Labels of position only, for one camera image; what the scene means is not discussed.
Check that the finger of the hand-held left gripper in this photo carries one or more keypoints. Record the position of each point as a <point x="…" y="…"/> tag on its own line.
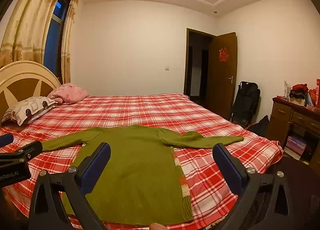
<point x="27" y="151"/>
<point x="5" y="139"/>

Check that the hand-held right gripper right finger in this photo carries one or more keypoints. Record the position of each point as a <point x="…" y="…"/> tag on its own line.
<point x="228" y="170"/>

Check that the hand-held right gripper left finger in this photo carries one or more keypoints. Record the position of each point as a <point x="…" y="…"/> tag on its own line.
<point x="96" y="167"/>

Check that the green knit sweater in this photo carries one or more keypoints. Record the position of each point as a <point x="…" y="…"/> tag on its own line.
<point x="130" y="170"/>

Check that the person's right hand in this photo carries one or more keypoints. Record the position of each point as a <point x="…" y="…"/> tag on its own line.
<point x="156" y="227"/>

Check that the white patterned pillow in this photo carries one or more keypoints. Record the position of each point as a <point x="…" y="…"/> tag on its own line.
<point x="27" y="110"/>

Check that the dark bag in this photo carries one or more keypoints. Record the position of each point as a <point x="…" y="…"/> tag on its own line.
<point x="260" y="126"/>

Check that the red plaid bed sheet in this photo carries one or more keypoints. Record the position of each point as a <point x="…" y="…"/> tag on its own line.
<point x="200" y="120"/>

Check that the black folded stroller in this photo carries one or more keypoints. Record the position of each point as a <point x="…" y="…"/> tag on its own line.
<point x="246" y="105"/>

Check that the cream wooden headboard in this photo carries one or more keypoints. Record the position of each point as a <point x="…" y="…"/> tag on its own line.
<point x="15" y="70"/>

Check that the pink box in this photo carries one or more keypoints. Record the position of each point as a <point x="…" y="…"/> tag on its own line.
<point x="295" y="145"/>

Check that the pink pillow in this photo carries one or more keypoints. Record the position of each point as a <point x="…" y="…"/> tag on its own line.
<point x="68" y="92"/>

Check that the brown wooden door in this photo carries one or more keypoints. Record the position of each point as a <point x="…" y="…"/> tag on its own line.
<point x="222" y="95"/>

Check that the brown wooden desk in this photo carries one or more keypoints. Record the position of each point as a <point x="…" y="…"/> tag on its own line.
<point x="281" y="115"/>

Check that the white box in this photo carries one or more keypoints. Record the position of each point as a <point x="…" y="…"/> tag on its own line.
<point x="286" y="90"/>

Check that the red and dark hat pile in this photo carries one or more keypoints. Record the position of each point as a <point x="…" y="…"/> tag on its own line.
<point x="298" y="91"/>

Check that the window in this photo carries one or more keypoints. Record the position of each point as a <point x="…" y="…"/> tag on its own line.
<point x="55" y="40"/>

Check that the red paper door decoration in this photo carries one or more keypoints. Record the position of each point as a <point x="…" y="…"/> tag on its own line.
<point x="224" y="55"/>

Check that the wide yellow floral curtain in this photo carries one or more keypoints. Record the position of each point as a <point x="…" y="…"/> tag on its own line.
<point x="27" y="20"/>

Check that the brown door frame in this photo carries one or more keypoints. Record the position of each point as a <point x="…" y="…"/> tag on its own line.
<point x="186" y="65"/>

